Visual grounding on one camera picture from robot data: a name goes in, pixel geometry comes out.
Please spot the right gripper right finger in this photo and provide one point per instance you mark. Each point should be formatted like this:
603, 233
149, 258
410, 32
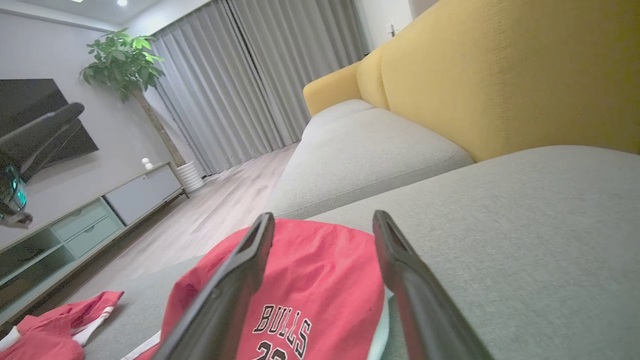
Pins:
430, 325

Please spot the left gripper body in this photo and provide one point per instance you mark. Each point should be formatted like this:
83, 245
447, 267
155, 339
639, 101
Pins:
12, 195

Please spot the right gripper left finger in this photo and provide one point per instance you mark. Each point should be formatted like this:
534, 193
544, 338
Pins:
225, 310

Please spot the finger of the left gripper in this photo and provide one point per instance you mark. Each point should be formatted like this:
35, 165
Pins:
50, 150
45, 127

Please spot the red Bulls basketball shorts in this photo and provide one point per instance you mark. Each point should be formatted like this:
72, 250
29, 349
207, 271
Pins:
320, 270

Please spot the red white basketball jersey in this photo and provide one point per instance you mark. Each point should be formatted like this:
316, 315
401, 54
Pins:
45, 340

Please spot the black flat screen television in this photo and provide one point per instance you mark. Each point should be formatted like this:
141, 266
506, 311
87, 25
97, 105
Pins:
30, 100

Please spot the green leafy indoor tree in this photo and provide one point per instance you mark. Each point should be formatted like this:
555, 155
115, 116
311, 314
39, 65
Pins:
120, 65

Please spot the small white figurine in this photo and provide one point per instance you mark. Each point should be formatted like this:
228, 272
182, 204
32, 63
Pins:
147, 163

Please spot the long low TV cabinet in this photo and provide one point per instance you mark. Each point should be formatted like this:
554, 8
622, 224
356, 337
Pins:
145, 192

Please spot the white ribbed plant pot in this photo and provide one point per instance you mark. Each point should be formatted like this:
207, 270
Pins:
191, 177

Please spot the grey pleated curtain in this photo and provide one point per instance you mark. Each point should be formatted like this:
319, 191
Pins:
300, 50
210, 100

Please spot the yellow sofa backrest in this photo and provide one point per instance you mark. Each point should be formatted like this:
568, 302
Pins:
500, 75

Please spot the white wall switch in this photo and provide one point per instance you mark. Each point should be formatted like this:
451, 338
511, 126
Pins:
390, 29

